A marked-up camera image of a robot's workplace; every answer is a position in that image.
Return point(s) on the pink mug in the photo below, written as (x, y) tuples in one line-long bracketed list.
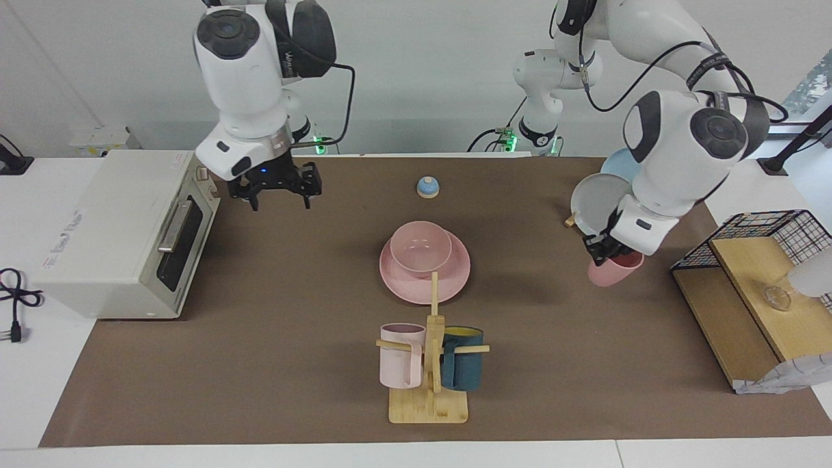
[(400, 367)]

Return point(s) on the clear glass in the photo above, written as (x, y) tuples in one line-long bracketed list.
[(777, 298)]

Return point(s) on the white toaster oven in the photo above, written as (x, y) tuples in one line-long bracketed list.
[(97, 247)]

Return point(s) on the wooden plate rack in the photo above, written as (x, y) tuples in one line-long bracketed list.
[(570, 221)]

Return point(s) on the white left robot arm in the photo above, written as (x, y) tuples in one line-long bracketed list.
[(682, 149)]

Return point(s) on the grey plate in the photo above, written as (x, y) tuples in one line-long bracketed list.
[(595, 201)]

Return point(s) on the white patterned cloth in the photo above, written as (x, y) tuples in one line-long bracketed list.
[(793, 374)]

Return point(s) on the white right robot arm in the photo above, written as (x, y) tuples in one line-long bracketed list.
[(240, 84)]

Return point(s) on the wooden two-tier shelf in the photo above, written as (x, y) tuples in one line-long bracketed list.
[(747, 273)]

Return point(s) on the light blue plate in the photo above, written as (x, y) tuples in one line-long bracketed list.
[(621, 168)]

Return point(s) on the pink cup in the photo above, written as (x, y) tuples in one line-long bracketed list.
[(614, 274)]

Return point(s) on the pink bowl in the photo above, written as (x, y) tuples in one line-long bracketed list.
[(419, 250)]

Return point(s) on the blue lid with wooden knob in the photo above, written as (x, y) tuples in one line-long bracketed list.
[(428, 188)]

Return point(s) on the wooden mug tree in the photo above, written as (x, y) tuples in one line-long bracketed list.
[(429, 406)]

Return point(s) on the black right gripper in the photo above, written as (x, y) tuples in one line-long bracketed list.
[(279, 179)]

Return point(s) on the pink plate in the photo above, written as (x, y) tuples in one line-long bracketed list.
[(403, 286)]

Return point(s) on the brown table mat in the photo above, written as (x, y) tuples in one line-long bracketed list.
[(552, 390)]

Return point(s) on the dark teal mug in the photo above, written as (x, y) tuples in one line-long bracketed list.
[(465, 370)]

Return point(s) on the black table clamp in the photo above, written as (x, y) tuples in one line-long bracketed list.
[(13, 166)]

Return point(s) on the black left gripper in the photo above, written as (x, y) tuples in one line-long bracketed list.
[(604, 242)]

